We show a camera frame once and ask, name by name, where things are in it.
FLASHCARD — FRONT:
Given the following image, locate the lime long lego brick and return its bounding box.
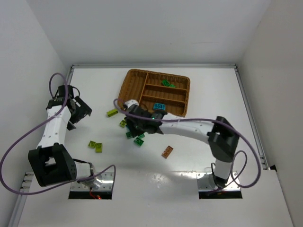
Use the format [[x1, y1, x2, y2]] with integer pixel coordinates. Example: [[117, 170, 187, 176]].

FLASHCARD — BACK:
[[107, 109, 118, 117]]

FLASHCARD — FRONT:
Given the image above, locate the brown wicker divided basket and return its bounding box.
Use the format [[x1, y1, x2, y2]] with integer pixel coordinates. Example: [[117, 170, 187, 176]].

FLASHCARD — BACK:
[[118, 69, 190, 117]]

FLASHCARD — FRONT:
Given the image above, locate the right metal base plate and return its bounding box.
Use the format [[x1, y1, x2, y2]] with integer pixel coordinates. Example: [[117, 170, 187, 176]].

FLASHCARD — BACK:
[[196, 172, 241, 192]]

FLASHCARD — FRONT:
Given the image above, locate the brown lego brick lone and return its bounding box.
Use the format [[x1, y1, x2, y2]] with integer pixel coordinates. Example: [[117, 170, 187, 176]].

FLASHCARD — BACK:
[[161, 146, 173, 159]]

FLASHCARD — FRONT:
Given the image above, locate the lime lego brick right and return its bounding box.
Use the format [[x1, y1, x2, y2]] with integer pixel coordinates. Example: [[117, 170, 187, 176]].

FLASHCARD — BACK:
[[95, 143, 103, 153]]

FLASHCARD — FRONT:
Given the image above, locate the lime lego brick left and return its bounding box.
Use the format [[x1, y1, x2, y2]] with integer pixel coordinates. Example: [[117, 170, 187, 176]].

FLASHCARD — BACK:
[[88, 141, 96, 148]]

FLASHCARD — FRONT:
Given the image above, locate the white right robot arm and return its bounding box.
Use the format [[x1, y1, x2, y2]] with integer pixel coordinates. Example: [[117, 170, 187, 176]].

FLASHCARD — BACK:
[[123, 99, 239, 188]]

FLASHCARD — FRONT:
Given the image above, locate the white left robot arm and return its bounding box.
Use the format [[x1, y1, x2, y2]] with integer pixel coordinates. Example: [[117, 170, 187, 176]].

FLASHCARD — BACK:
[[28, 85, 97, 189]]

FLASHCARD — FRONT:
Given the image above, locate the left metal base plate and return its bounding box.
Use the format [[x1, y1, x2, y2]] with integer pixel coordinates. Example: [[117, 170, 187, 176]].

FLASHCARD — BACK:
[[70, 172, 115, 192]]

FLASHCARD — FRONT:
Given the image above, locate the dark green lego block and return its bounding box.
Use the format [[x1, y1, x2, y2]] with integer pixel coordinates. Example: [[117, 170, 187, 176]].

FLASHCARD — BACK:
[[161, 79, 170, 87]]

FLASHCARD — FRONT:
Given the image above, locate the lime square lego brick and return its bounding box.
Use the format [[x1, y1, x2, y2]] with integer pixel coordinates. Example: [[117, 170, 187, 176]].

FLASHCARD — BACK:
[[119, 120, 126, 128]]

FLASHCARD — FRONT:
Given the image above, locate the metal base plate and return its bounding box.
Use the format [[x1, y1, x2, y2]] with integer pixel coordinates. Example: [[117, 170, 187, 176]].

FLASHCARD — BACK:
[[196, 172, 241, 192], [70, 172, 115, 192]]

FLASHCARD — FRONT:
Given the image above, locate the cyan patterned round lego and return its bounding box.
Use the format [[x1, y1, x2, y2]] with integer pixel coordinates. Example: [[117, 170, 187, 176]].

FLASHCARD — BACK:
[[153, 103, 166, 111]]

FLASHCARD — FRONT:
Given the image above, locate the green shiny lego brick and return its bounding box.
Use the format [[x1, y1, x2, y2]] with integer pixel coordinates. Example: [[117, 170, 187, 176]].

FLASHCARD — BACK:
[[134, 137, 144, 147]]

